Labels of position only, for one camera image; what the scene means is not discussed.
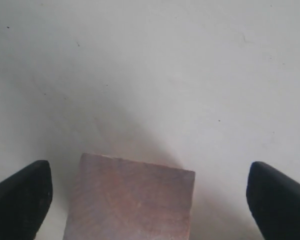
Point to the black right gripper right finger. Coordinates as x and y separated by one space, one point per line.
273 199

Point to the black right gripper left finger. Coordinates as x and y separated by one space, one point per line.
25 199

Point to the second largest wooden cube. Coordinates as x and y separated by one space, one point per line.
118 199

